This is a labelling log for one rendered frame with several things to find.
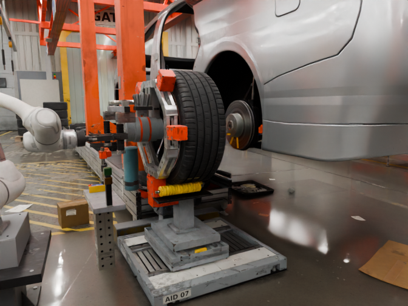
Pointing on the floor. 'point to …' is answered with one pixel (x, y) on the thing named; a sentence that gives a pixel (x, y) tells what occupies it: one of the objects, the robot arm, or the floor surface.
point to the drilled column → (104, 240)
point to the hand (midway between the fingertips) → (119, 136)
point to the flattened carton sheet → (389, 264)
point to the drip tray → (251, 187)
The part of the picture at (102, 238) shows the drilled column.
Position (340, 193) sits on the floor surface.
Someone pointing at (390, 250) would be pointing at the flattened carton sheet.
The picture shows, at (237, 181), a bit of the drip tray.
